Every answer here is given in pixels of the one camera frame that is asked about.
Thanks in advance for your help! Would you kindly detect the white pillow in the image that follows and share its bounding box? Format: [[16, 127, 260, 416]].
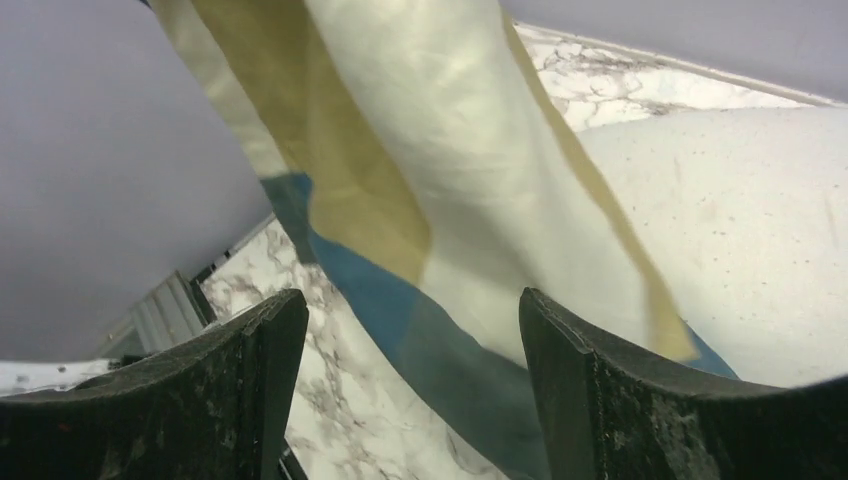
[[579, 107, 847, 387]]

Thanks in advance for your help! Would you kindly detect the aluminium table edge rail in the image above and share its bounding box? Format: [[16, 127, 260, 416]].
[[94, 215, 274, 358]]

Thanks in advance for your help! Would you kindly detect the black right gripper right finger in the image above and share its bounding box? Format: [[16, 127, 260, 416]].
[[519, 288, 847, 480]]

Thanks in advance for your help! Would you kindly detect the blue yellow patchwork pillowcase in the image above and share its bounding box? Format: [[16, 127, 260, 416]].
[[151, 1, 732, 479]]

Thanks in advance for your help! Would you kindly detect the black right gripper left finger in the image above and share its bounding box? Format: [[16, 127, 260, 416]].
[[1, 290, 309, 480]]

